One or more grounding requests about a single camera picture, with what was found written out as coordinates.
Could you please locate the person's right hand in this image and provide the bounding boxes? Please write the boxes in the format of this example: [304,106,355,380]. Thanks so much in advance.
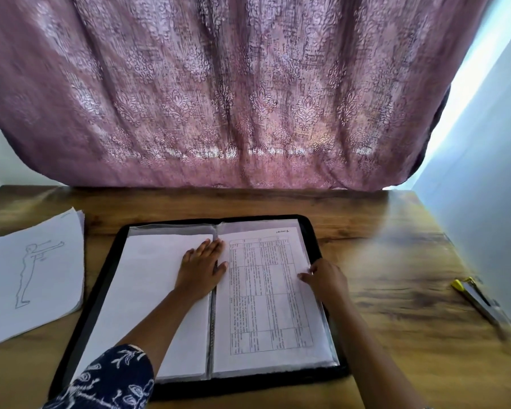
[297,256,352,307]

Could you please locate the person's left hand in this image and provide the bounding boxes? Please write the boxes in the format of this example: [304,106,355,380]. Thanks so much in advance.
[173,238,229,303]

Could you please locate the stack of printed papers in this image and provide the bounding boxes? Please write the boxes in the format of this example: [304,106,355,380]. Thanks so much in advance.
[70,232,216,384]

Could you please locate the stack of table-printed sheets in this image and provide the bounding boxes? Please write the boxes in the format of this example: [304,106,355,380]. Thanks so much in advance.
[211,227,337,377]

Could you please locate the black folder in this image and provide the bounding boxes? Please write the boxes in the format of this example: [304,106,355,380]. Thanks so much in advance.
[48,214,352,402]

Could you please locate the silver yellow black stapler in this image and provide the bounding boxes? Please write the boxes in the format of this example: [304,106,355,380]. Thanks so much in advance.
[450,276,505,327]

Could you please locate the body figure paper stack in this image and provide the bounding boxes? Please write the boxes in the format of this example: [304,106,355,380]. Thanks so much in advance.
[0,207,87,351]

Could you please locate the person's right forearm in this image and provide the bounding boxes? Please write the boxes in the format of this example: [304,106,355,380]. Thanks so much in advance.
[326,298,431,409]

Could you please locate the person's left forearm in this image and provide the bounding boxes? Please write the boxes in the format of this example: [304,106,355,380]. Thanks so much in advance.
[119,289,207,380]

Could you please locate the pink patterned curtain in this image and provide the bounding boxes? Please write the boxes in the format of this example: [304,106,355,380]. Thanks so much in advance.
[0,0,493,193]

